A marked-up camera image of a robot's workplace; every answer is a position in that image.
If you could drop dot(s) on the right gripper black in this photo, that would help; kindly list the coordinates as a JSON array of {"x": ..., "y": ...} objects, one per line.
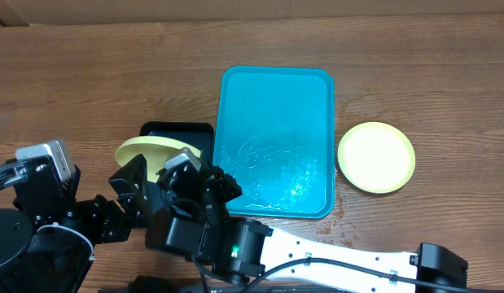
[{"x": 225, "y": 180}]

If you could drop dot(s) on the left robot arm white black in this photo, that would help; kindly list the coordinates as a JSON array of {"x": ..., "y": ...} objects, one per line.
[{"x": 47, "y": 239}]

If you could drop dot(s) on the teal plastic tray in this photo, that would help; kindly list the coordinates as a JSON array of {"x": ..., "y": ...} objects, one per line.
[{"x": 275, "y": 135}]

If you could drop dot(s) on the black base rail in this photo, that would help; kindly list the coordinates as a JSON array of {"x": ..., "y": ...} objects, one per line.
[{"x": 145, "y": 284}]

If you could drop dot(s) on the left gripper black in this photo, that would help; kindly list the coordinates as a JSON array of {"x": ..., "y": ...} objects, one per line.
[{"x": 116, "y": 226}]

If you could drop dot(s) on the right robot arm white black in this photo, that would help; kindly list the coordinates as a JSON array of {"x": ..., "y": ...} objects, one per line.
[{"x": 252, "y": 252}]

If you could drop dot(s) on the black plastic tray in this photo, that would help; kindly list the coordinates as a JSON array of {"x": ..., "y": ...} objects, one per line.
[{"x": 198, "y": 134}]

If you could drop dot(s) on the yellow plate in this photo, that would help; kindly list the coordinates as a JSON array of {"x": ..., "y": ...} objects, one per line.
[
  {"x": 156, "y": 151},
  {"x": 376, "y": 157}
]

